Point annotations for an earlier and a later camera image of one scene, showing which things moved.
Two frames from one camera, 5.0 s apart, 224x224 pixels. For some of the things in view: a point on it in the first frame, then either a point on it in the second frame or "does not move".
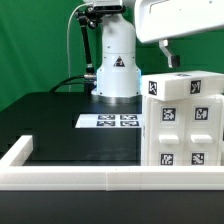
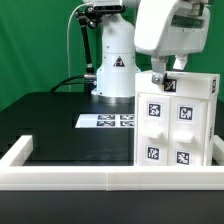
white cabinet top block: x=179 y=85 does not move
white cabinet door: x=203 y=131 to x=187 y=131
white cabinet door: x=168 y=133 to x=153 y=129
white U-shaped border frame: x=104 y=177 does not move
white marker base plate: x=109 y=121 does not move
